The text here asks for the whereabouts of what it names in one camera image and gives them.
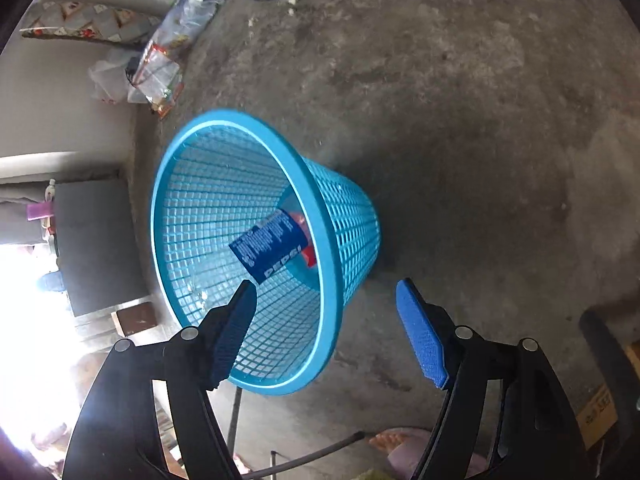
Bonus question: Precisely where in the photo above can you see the clear bag with red packets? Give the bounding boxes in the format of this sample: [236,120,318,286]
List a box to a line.
[131,39,184,120]

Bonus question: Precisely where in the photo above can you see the cardboard box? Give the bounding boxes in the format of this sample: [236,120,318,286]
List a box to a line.
[575,384,619,450]

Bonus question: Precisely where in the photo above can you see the clear crumpled plastic bag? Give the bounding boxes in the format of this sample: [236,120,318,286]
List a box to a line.
[164,0,227,47]

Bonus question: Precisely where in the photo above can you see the blue plastic mesh basket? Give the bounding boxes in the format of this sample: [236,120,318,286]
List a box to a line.
[150,108,382,396]

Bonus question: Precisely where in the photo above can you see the blue labelled plastic bottle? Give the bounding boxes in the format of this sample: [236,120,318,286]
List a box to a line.
[228,208,318,285]

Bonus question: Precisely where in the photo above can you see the metal stool legs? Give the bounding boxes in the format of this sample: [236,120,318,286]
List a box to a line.
[227,389,367,480]

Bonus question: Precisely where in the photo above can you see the white plastic bag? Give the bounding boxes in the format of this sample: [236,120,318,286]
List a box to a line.
[88,52,137,104]

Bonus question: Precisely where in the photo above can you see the small brown box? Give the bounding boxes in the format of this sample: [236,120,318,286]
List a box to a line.
[112,300,159,337]

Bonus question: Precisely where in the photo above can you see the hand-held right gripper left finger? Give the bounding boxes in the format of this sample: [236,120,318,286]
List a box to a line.
[62,279,257,480]

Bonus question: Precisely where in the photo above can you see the dark grey cabinet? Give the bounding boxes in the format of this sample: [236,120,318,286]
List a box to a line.
[52,176,152,317]

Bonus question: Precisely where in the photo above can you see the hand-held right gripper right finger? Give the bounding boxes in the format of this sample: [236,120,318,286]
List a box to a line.
[396,278,587,480]

